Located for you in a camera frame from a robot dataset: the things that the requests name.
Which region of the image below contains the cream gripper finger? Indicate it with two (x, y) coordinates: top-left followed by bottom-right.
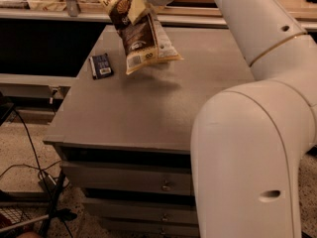
(128, 0), (152, 25)

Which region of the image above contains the brown chip bag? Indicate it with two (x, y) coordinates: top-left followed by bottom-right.
(98, 0), (182, 74)

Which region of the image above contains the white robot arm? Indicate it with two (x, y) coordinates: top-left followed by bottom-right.
(190, 0), (317, 238)

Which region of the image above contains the blue rxbar wrapper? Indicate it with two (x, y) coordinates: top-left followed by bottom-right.
(89, 54), (113, 79)

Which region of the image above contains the grey drawer cabinet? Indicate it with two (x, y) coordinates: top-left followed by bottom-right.
(45, 26), (252, 238)

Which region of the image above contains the round metal drawer knob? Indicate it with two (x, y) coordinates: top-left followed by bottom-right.
(161, 180), (171, 191)

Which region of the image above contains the black stand leg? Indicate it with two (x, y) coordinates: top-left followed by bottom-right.
(40, 171), (77, 238)

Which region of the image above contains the grey metal shelf rail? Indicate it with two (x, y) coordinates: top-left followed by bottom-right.
(0, 7), (317, 33)

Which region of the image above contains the black floor cable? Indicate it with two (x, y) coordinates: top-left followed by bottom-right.
(0, 109), (72, 238)

